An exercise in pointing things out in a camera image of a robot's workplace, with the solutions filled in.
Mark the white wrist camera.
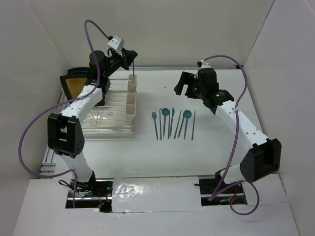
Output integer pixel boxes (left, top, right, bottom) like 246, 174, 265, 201
197, 59, 212, 70
107, 35, 125, 53

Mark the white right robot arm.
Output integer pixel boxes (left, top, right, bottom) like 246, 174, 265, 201
174, 67, 282, 193

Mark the teal chopstick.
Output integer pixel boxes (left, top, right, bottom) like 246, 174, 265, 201
167, 109, 171, 139
191, 111, 196, 141
159, 108, 162, 140
174, 110, 182, 139

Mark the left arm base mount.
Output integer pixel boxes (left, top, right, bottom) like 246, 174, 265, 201
59, 179, 114, 213

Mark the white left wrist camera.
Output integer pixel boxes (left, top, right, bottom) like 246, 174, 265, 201
107, 35, 125, 53

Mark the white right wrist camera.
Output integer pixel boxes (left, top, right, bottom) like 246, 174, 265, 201
197, 59, 212, 70

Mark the black framed yellow plate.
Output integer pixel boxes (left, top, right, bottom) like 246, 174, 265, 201
60, 67, 89, 100

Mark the small teal fork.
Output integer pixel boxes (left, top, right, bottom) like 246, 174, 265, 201
152, 112, 158, 140

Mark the teal spoon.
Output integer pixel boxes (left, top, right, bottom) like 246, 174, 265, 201
184, 110, 192, 139
162, 108, 169, 137

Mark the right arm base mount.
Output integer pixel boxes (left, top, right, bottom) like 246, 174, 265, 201
193, 176, 247, 207

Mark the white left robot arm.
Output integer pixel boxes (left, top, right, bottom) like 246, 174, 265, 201
47, 49, 138, 196

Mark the cream utensil holder near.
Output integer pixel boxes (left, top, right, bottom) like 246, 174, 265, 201
126, 93, 136, 124

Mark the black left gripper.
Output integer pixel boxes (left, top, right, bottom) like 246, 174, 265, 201
103, 47, 137, 78

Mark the clear dish rack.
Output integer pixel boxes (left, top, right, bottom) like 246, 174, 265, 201
82, 78, 135, 139

